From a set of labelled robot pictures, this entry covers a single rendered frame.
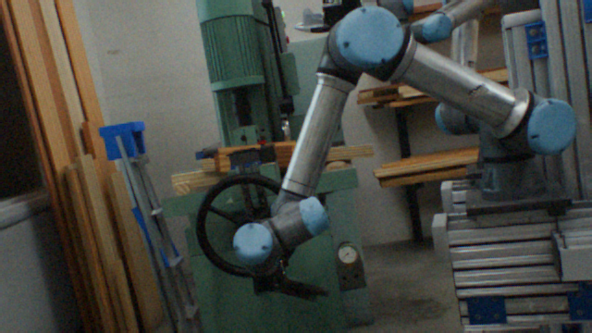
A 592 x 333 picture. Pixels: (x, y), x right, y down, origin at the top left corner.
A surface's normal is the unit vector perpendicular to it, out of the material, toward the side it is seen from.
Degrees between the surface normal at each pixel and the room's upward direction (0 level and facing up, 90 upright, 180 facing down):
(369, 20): 86
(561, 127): 94
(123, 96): 90
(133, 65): 90
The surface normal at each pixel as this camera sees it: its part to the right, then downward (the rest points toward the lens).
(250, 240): -0.10, -0.40
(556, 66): -0.28, 0.15
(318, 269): -0.03, 0.11
